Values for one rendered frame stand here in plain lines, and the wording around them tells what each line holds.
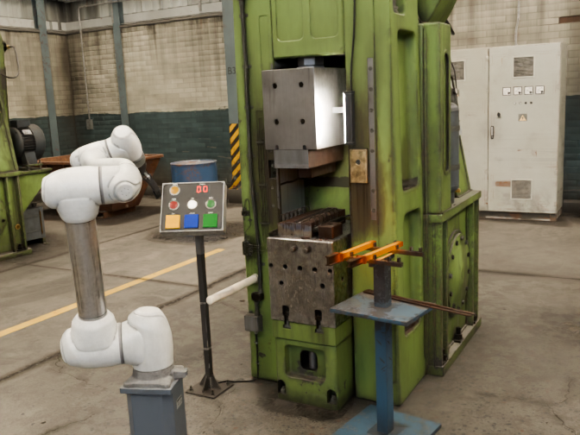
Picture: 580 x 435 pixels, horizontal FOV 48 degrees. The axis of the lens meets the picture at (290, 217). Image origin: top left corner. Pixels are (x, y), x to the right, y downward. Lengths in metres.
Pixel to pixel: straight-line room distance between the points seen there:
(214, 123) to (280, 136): 7.63
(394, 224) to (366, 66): 0.79
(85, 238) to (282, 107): 1.39
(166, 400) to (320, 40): 1.89
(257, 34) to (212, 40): 7.37
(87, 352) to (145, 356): 0.20
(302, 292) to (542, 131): 5.43
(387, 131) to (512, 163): 5.25
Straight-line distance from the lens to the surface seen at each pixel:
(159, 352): 2.50
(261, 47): 3.57
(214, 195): 3.52
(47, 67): 12.76
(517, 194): 8.45
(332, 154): 3.54
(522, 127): 8.37
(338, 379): 3.50
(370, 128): 3.29
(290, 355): 3.61
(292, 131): 3.32
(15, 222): 7.96
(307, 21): 3.44
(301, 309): 3.42
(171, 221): 3.51
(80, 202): 2.27
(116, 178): 2.24
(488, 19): 9.12
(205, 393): 3.85
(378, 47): 3.28
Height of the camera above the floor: 1.63
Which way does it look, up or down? 10 degrees down
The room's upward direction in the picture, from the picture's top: 3 degrees counter-clockwise
